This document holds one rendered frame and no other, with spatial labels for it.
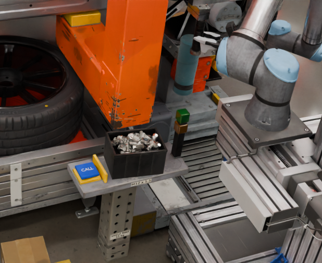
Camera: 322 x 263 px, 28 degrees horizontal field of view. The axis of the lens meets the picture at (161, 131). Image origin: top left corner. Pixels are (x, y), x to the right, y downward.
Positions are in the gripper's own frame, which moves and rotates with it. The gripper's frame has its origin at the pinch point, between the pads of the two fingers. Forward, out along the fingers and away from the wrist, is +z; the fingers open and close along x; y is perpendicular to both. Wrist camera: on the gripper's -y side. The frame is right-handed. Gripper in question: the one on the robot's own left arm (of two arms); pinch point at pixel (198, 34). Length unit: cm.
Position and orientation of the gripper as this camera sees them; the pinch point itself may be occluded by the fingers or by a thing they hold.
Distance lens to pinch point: 256.1
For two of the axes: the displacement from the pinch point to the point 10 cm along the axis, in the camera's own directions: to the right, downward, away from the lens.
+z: -9.4, -2.8, 1.8
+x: 3.1, -5.4, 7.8
